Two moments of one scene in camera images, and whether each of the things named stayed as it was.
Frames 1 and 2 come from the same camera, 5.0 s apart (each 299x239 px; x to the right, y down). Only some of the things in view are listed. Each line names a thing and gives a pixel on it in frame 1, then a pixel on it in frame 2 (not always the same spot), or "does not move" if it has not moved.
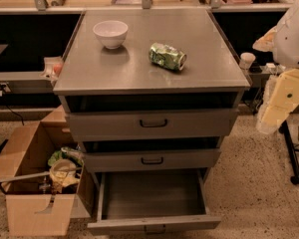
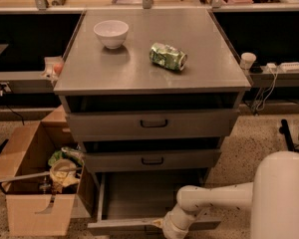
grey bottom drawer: [145, 200] does not move
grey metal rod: [19, 176] does not move
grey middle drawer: [114, 160] does not move
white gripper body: [291, 42] -> [169, 222]
